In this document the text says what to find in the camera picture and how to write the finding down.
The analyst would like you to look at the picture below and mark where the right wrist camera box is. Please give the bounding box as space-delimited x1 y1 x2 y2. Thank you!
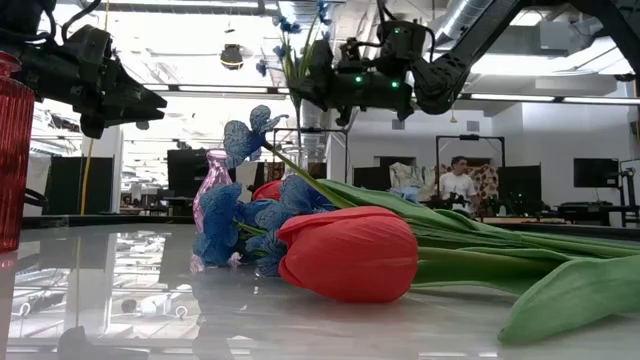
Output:
375 19 429 77

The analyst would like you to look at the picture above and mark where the yellow cable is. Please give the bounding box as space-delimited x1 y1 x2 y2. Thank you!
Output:
78 0 112 217

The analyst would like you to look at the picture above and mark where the red artificial tulip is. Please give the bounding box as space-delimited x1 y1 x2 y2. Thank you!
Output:
251 179 285 202
277 205 640 347

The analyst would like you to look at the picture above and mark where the blue artificial flower spray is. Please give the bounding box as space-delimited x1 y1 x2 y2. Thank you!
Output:
189 174 640 259
255 0 334 151
222 103 501 226

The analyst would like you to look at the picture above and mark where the black partition panel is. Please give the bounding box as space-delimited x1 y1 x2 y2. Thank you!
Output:
47 156 115 216

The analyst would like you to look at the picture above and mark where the round black ceiling fixture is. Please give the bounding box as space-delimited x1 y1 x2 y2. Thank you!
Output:
219 43 245 71

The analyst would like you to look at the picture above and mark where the black desk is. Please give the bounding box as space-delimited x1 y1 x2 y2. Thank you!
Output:
557 199 640 227

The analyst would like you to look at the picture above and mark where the person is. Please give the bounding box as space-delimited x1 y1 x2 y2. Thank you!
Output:
438 155 482 217

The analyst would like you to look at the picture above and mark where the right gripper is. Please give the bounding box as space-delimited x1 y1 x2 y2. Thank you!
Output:
290 38 417 126

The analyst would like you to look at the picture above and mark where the brown floral cloth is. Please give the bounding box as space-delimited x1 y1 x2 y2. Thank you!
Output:
439 163 501 211

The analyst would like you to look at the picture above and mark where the ceiling light strip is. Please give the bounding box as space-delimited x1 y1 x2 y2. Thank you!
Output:
459 92 640 106
144 83 291 96

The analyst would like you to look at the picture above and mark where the pink glass vase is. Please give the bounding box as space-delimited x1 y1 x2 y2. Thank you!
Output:
189 148 236 274

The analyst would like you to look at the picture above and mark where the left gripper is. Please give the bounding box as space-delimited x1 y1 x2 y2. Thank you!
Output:
0 24 169 140

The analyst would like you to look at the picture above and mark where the black monitor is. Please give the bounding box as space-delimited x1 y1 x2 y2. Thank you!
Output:
573 157 620 189
167 148 236 199

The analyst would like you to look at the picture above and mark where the white patterned cloth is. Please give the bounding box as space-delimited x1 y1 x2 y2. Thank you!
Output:
388 161 442 204

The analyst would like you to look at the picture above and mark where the silver ventilation duct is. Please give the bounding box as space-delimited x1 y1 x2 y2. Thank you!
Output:
434 0 501 49

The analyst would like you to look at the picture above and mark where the red ribbed glass vase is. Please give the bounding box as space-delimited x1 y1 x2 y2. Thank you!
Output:
0 52 36 254

